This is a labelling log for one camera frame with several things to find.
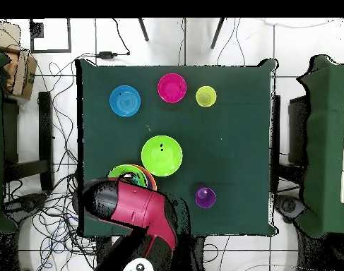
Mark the cardboard box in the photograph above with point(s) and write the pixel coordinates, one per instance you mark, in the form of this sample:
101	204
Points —
22	73

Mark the large orange bowl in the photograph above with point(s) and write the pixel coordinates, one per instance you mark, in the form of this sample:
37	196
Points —
152	175

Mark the yellow ribbed cup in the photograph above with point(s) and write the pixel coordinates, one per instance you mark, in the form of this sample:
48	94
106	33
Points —
206	96

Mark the black power adapter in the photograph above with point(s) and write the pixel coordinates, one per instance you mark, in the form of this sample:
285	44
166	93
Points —
107	55

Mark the red bowl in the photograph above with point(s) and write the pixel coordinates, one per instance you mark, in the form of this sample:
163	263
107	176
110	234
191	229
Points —
172	88

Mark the black bench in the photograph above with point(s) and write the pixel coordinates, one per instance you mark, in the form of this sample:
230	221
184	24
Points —
46	135

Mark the purple cup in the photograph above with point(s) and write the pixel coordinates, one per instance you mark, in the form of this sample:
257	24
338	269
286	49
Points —
205	197

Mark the black stand leg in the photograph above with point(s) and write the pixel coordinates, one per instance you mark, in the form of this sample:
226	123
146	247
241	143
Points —
143	29
217	32

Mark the large green bowl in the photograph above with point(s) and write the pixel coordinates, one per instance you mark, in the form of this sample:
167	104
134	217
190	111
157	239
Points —
161	156
123	170

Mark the purple bowl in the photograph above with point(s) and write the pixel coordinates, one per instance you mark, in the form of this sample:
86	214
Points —
150	183

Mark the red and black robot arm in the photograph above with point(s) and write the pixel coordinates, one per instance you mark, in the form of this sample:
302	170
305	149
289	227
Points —
137	206

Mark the dark green tablecloth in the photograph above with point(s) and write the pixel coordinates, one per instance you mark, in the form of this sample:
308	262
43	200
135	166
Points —
231	155

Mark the grey chair base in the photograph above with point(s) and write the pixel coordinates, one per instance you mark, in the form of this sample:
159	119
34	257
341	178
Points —
290	206

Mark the blue bowl with ribbed bottom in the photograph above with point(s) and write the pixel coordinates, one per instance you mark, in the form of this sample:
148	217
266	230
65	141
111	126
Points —
125	101

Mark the black base with knob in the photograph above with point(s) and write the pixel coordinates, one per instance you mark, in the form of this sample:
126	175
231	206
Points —
27	201

